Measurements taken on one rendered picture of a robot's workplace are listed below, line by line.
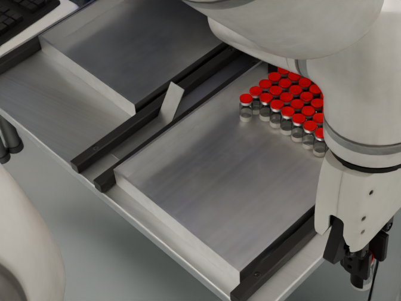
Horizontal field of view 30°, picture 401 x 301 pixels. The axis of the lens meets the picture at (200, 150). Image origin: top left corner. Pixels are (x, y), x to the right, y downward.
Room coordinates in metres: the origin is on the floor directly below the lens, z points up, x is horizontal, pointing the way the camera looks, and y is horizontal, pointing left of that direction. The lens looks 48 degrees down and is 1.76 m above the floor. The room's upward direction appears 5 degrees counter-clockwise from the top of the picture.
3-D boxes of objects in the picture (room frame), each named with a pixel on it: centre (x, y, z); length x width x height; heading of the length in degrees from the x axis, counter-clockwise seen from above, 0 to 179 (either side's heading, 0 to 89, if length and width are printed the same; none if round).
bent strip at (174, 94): (0.83, 0.08, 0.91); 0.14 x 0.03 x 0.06; 132
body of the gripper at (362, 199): (0.41, -0.15, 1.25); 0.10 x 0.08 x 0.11; 134
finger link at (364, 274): (0.39, -0.13, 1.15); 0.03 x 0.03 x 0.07; 44
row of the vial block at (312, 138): (0.80, -0.15, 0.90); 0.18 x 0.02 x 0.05; 41
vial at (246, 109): (0.85, -0.08, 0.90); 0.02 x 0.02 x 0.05
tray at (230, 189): (0.74, -0.08, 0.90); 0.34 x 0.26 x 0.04; 131
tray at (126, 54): (1.07, 0.06, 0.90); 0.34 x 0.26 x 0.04; 132
